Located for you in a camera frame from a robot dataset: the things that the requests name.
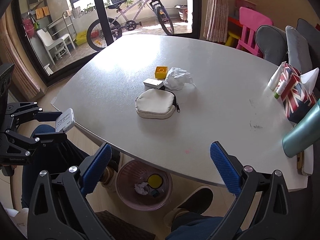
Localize person's legs in jeans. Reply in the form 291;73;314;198
21;140;223;239

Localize yellow kids stool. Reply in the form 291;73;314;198
225;30;241;47

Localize white tube bottle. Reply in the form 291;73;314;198
267;61;286;91

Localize pink trash bin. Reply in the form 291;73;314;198
116;160;173;211

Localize white printed shoe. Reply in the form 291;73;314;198
4;207;29;238

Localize white plastic chair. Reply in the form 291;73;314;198
36;29;75;65

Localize yellow oval zip case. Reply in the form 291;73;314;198
147;174;164;189

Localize dark woven mat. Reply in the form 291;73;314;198
95;210;156;240

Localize white bicycle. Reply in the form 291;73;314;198
86;0;175;52

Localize white tissue front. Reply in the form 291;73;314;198
134;182;149;196

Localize white usb token stick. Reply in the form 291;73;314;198
143;78;165;90

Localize black shoe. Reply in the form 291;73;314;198
163;186;214;227

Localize union jack tissue box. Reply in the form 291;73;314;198
274;63;316;124

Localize black door frame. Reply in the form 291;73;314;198
8;0;202;87

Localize red kids table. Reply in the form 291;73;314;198
228;16;243;33

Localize dark grey sofa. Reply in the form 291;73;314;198
254;17;320;93

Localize beige zip pouch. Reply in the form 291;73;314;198
135;88;180;119

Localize pink kids chair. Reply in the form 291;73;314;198
236;7;273;57

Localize crumpled white tissue back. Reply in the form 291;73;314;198
163;67;195;90

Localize beige slipper shoe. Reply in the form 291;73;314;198
100;151;123;192

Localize patterned curtain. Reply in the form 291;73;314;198
203;0;229;43

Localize yellow toy brick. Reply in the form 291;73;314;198
155;66;168;80

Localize white square card device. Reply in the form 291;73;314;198
55;108;75;133

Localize light grey cushion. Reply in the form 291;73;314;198
285;25;312;74

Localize white tissue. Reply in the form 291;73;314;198
134;182;149;196
163;67;195;90

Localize pink storage boxes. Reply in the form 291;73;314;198
234;0;257;18

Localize small white green bottle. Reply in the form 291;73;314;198
274;80;287;99

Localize yellow crate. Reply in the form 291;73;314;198
75;30;87;46

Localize teal thermos bottle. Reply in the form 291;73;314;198
282;100;319;158

